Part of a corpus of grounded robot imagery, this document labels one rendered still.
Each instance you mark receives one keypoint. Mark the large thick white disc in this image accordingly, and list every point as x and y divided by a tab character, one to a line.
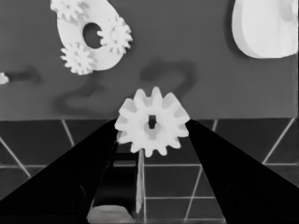
261	31

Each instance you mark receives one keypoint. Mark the small white T-shaped piece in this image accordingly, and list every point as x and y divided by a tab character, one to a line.
3	78

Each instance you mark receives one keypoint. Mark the white round carrier with pins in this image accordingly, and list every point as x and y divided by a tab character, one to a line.
70	32

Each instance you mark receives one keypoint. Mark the medium white toothed gear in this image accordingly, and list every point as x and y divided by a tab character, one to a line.
132	118

